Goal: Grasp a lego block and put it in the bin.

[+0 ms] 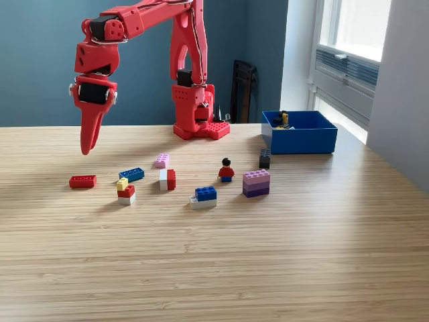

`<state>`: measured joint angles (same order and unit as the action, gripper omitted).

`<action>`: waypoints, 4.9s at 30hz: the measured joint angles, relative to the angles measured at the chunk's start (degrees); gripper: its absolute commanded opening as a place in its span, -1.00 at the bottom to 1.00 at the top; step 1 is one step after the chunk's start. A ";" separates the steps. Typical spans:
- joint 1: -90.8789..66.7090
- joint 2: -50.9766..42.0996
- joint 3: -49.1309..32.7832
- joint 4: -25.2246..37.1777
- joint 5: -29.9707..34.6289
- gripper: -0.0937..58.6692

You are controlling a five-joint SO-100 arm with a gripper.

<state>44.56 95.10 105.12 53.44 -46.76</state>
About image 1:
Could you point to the flat blue brick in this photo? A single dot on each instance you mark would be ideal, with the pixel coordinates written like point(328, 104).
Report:
point(131, 174)

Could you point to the black metal clamp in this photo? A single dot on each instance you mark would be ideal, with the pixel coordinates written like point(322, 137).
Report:
point(219, 115)

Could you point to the black brick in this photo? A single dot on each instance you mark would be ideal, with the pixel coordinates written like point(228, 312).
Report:
point(264, 159)

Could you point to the tall red white brick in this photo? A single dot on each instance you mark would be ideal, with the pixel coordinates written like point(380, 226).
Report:
point(167, 180)

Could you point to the pink purple brick stack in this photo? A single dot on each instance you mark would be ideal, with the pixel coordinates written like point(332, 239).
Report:
point(256, 184)

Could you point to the blue white brick stack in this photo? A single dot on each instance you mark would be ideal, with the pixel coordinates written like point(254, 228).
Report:
point(205, 197)

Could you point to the white window frame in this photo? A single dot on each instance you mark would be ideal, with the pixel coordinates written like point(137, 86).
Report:
point(358, 27)

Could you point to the grey vent grille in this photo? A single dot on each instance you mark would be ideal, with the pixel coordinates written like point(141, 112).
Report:
point(362, 71)

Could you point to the dark folded chair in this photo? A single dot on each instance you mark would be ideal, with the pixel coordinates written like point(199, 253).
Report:
point(244, 90)

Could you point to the yellow red white brick stack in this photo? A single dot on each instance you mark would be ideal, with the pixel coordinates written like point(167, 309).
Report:
point(126, 195)

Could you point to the toy figure red shirt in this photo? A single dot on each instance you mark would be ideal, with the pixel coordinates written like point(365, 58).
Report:
point(227, 172)

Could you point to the blue plastic bin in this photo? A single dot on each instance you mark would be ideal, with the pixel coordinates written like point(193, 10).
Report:
point(311, 139)

